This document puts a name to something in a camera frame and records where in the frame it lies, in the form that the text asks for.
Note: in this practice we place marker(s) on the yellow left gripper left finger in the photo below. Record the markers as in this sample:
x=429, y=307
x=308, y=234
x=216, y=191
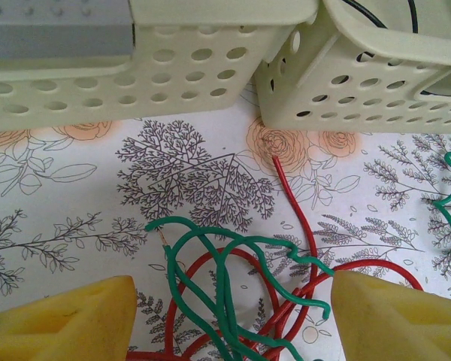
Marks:
x=60, y=331

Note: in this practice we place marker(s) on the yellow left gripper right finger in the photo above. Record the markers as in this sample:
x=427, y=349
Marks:
x=398, y=327

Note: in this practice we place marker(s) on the floral printed tablecloth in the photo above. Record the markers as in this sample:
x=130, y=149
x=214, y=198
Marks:
x=79, y=210

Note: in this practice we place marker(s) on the yellow-green perforated plastic basket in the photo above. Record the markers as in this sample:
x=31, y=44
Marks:
x=97, y=71

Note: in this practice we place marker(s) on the cream perforated plastic basket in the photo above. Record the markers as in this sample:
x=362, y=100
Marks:
x=379, y=41

